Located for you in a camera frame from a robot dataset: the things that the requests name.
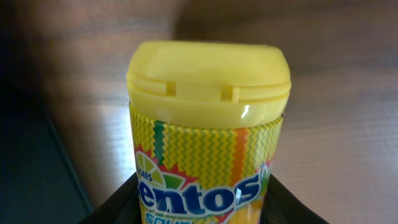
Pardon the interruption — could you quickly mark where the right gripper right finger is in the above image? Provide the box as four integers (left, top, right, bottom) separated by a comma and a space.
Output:
261, 174, 328, 224

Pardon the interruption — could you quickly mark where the dark green hinged gift box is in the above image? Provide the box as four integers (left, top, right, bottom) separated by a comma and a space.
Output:
1, 89, 91, 224

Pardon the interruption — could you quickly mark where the yellow Mentos gum bottle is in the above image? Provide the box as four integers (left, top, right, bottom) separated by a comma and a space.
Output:
126, 41, 292, 223

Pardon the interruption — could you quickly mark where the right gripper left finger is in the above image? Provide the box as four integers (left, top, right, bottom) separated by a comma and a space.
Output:
78, 173, 142, 224

